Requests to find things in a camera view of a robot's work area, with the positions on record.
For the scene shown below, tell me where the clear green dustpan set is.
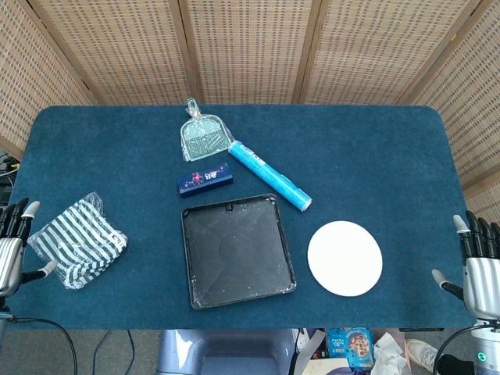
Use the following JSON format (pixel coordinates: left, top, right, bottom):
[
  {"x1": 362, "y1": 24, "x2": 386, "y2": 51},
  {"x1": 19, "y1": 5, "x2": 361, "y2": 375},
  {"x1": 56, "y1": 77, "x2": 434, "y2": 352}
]
[{"x1": 180, "y1": 98, "x2": 235, "y2": 163}]

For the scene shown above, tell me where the white sneaker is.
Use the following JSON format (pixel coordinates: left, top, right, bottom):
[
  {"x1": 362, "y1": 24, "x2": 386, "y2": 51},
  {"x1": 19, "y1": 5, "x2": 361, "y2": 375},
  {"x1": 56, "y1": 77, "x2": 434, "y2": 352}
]
[{"x1": 405, "y1": 338, "x2": 441, "y2": 374}]

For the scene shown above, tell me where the black cable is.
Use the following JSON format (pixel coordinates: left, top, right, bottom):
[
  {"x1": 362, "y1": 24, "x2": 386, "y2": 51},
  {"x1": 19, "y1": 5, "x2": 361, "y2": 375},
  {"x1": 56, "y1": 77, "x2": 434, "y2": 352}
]
[
  {"x1": 3, "y1": 316, "x2": 79, "y2": 375},
  {"x1": 433, "y1": 326, "x2": 476, "y2": 375}
]

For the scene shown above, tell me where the striped cloth in plastic bag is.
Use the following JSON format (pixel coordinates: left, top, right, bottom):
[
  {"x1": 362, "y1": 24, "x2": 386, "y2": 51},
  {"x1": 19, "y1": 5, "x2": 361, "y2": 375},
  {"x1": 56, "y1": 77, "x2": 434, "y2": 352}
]
[{"x1": 27, "y1": 191, "x2": 129, "y2": 291}]

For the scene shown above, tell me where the black square tray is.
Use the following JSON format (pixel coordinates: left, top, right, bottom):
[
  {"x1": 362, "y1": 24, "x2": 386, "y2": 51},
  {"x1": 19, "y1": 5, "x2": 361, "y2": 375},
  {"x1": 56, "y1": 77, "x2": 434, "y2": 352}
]
[{"x1": 180, "y1": 192, "x2": 298, "y2": 310}]

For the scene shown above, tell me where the crumpled white paper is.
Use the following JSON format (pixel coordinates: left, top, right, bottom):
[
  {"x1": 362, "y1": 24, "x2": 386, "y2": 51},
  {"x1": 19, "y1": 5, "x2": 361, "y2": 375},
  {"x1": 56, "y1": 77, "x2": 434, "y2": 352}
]
[{"x1": 371, "y1": 331, "x2": 409, "y2": 375}]

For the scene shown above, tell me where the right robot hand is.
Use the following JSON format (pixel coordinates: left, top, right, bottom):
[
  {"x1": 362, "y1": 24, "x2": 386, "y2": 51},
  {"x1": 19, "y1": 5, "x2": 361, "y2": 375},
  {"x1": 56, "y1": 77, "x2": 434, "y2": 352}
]
[{"x1": 431, "y1": 211, "x2": 500, "y2": 323}]

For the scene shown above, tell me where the blue roll in plastic wrap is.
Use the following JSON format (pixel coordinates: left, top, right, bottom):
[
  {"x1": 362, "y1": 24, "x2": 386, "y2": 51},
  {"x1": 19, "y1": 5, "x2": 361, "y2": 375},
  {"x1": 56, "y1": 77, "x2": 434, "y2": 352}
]
[{"x1": 227, "y1": 141, "x2": 313, "y2": 213}]

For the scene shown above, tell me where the blue snack package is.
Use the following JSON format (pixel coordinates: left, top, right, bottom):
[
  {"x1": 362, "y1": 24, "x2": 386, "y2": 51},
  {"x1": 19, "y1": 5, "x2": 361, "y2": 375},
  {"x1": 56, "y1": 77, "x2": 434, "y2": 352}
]
[{"x1": 326, "y1": 327, "x2": 376, "y2": 370}]

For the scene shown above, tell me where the blue table cloth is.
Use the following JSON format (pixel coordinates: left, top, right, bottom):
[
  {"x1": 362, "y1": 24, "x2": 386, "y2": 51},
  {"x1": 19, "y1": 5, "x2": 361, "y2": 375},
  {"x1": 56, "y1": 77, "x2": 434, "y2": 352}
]
[{"x1": 2, "y1": 104, "x2": 477, "y2": 331}]

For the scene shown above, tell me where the white round plate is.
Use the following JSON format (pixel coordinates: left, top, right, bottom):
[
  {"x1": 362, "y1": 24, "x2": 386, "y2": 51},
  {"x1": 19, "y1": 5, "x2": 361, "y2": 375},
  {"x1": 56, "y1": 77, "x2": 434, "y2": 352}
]
[{"x1": 307, "y1": 220, "x2": 384, "y2": 298}]

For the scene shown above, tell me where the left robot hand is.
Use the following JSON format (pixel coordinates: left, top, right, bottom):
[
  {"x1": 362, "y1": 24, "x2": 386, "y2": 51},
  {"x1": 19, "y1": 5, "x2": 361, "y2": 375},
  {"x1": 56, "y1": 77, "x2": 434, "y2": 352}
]
[{"x1": 0, "y1": 197, "x2": 59, "y2": 298}]

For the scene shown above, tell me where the dark blue printed box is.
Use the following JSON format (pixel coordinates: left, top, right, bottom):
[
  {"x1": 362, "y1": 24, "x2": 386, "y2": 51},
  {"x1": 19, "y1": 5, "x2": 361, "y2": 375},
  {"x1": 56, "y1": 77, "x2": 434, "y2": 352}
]
[{"x1": 176, "y1": 162, "x2": 234, "y2": 199}]

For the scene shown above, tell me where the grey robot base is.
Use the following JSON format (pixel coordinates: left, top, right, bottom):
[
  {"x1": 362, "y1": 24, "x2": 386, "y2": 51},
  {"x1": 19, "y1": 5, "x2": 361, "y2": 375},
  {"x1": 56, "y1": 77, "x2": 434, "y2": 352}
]
[{"x1": 155, "y1": 328, "x2": 302, "y2": 375}]

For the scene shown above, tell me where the woven bamboo folding screen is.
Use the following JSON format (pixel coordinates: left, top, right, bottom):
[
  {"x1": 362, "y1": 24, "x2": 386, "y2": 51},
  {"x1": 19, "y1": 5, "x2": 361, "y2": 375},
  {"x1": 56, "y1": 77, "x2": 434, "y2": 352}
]
[{"x1": 0, "y1": 0, "x2": 500, "y2": 220}]

